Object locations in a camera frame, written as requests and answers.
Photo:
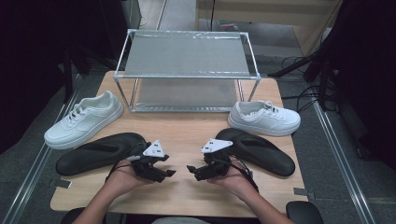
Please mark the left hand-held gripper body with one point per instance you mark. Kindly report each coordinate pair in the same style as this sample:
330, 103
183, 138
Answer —
149, 168

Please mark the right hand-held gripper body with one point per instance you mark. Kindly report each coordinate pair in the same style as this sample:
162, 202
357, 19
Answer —
218, 165

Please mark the black slipper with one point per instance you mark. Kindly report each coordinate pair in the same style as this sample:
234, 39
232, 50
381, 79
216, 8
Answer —
93, 155
264, 155

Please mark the white sneaker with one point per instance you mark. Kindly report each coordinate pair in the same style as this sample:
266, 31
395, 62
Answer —
264, 121
87, 121

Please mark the grey metal shoe rack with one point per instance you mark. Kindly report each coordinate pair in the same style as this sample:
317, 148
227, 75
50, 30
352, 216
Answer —
186, 56

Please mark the person's right hand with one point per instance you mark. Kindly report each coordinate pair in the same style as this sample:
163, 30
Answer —
236, 182

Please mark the person's left hand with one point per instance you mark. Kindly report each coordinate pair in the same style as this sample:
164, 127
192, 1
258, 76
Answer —
124, 180

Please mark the person's grey clothing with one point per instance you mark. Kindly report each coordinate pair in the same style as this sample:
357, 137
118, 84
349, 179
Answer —
180, 221

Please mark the grey tape strip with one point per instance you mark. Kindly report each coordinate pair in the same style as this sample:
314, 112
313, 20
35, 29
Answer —
60, 183
303, 192

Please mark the black chair armrest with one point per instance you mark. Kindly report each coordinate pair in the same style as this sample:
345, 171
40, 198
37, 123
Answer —
305, 213
70, 217

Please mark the black stand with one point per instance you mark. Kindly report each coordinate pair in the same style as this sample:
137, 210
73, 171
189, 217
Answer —
67, 77
292, 67

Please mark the dark curtain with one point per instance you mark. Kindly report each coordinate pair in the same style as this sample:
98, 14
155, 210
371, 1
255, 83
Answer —
367, 77
31, 62

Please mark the wooden cabinet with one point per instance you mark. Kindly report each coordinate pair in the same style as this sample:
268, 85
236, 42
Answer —
280, 12

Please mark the metal floor rail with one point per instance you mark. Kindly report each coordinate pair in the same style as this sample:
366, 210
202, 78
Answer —
31, 183
342, 161

